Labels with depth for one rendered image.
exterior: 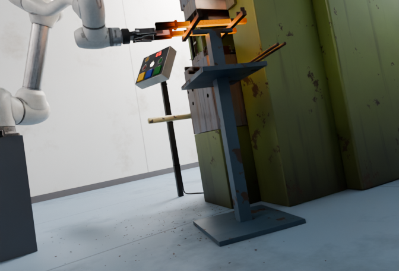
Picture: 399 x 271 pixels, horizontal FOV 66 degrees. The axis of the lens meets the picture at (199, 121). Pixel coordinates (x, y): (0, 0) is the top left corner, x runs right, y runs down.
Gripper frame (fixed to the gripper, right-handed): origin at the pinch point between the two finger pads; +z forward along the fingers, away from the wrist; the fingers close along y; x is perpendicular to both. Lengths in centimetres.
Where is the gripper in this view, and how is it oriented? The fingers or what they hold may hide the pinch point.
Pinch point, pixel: (162, 34)
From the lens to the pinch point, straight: 163.5
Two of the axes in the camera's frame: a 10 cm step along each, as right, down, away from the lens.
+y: 2.9, -1.0, -9.5
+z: 9.4, -1.3, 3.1
